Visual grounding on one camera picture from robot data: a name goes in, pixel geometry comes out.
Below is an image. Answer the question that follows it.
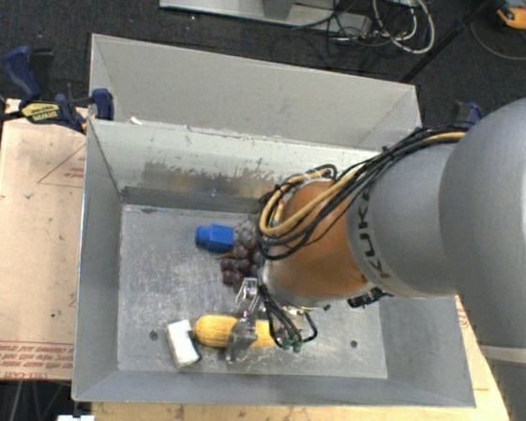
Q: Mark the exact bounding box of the purple toy grape bunch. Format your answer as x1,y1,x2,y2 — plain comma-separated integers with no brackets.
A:
217,218,271,291

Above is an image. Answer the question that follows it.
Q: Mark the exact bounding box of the yellow toy corn cob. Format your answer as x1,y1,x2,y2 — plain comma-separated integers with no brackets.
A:
191,310,280,355

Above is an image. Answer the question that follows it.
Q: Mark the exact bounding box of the brown cardboard board red print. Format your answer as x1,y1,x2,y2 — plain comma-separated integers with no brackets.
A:
0,97,104,392

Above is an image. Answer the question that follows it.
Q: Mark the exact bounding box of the black cylinder on white bracket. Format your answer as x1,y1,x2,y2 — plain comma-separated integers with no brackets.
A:
345,283,386,313

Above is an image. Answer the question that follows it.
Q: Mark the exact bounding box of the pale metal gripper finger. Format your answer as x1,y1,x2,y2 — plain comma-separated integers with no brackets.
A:
224,316,262,367
233,277,264,317

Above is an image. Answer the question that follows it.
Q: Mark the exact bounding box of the blue plastic cap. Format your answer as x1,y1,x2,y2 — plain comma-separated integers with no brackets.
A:
192,221,236,255

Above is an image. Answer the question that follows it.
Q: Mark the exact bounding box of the grey metal bin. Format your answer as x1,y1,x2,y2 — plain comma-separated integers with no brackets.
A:
50,33,514,421

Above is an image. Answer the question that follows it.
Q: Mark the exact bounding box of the white block with black edge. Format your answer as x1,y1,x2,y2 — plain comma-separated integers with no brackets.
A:
160,317,206,371

